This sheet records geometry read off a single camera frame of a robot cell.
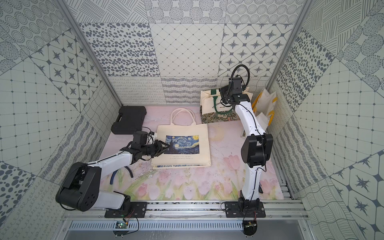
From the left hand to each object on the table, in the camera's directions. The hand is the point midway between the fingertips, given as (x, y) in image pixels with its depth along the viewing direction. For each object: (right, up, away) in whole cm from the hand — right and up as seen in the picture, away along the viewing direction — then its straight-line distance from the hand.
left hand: (172, 148), depth 85 cm
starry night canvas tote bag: (+9, +1, +14) cm, 16 cm away
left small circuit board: (-23, -35, -14) cm, 44 cm away
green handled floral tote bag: (+25, +23, +16) cm, 38 cm away
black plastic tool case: (-35, +17, +23) cm, 45 cm away
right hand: (+29, +34, +5) cm, 45 cm away
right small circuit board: (+40, -36, -13) cm, 56 cm away
